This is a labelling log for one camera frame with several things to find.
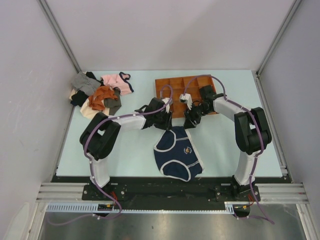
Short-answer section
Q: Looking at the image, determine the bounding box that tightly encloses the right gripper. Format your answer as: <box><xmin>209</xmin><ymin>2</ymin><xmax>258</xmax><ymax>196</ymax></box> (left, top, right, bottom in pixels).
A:
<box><xmin>183</xmin><ymin>102</ymin><xmax>213</xmax><ymax>130</ymax></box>

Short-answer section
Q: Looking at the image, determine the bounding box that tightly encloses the navy underwear with white trim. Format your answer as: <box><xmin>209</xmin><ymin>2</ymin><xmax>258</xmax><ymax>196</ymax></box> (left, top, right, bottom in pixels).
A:
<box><xmin>153</xmin><ymin>126</ymin><xmax>204</xmax><ymax>182</ymax></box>

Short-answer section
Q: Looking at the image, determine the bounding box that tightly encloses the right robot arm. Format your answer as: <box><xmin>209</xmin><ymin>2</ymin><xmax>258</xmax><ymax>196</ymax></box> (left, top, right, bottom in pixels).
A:
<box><xmin>179</xmin><ymin>85</ymin><xmax>272</xmax><ymax>201</ymax></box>

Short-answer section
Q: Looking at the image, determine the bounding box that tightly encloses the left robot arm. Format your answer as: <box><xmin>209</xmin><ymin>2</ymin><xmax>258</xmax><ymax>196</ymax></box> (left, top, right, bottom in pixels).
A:
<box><xmin>79</xmin><ymin>97</ymin><xmax>173</xmax><ymax>200</ymax></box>

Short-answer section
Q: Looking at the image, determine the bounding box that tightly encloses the olive and beige underwear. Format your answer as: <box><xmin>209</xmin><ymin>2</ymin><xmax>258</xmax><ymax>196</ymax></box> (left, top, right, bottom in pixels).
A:
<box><xmin>103</xmin><ymin>97</ymin><xmax>122</xmax><ymax>116</ymax></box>

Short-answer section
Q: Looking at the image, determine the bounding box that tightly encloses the pink underwear with navy trim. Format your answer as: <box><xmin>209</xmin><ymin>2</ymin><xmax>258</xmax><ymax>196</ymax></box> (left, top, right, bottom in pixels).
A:
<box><xmin>100</xmin><ymin>71</ymin><xmax>134</xmax><ymax>96</ymax></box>

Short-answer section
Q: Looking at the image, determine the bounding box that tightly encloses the orange underwear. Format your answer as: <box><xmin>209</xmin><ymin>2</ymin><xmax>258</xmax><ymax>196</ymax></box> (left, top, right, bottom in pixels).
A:
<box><xmin>88</xmin><ymin>85</ymin><xmax>118</xmax><ymax>112</ymax></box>

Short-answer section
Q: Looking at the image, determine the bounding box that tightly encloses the cream underwear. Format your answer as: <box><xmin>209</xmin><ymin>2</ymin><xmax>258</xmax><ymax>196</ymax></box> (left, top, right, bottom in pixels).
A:
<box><xmin>80</xmin><ymin>98</ymin><xmax>99</xmax><ymax>120</ymax></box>

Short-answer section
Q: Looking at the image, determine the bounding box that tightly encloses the grey ribbed underwear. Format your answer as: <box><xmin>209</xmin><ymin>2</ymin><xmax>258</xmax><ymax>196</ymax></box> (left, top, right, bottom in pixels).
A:
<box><xmin>71</xmin><ymin>72</ymin><xmax>101</xmax><ymax>96</ymax></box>

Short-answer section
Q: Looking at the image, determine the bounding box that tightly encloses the black underwear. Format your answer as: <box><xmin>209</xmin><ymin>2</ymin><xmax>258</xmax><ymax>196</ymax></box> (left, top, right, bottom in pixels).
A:
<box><xmin>70</xmin><ymin>90</ymin><xmax>89</xmax><ymax>107</ymax></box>

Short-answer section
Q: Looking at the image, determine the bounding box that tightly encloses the wooden compartment tray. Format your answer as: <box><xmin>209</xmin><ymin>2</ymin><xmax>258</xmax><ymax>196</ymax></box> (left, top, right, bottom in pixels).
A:
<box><xmin>155</xmin><ymin>76</ymin><xmax>216</xmax><ymax>119</ymax></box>

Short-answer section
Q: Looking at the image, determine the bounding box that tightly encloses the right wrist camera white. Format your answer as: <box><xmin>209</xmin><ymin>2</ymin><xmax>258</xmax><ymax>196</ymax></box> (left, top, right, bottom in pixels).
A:
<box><xmin>179</xmin><ymin>93</ymin><xmax>193</xmax><ymax>110</ymax></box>

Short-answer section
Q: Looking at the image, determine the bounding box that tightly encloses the aluminium corner post right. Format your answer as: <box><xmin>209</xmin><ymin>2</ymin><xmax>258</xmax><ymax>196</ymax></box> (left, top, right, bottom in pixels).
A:
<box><xmin>257</xmin><ymin>0</ymin><xmax>303</xmax><ymax>76</ymax></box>

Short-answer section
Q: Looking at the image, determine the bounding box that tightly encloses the aluminium corner post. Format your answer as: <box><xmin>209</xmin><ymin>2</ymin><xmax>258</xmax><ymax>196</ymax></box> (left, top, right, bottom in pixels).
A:
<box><xmin>37</xmin><ymin>0</ymin><xmax>82</xmax><ymax>73</ymax></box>
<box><xmin>257</xmin><ymin>0</ymin><xmax>303</xmax><ymax>76</ymax></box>

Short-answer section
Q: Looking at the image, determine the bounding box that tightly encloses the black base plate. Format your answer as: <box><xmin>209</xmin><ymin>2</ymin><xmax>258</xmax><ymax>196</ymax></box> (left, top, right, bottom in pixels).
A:
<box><xmin>82</xmin><ymin>177</ymin><xmax>261</xmax><ymax>202</ymax></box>

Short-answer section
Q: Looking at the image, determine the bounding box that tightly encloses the aluminium rail front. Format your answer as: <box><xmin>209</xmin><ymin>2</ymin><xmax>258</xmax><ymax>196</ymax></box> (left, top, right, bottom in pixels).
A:
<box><xmin>36</xmin><ymin>183</ymin><xmax>309</xmax><ymax>204</ymax></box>

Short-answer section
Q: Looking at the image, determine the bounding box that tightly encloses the grey slotted cable duct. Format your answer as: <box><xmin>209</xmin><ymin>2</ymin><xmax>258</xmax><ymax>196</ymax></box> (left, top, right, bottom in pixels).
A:
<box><xmin>46</xmin><ymin>202</ymin><xmax>234</xmax><ymax>215</ymax></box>

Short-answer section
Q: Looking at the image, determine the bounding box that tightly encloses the aluminium corner post left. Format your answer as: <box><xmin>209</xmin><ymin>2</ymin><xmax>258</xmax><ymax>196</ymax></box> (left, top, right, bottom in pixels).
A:
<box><xmin>37</xmin><ymin>0</ymin><xmax>82</xmax><ymax>73</ymax></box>

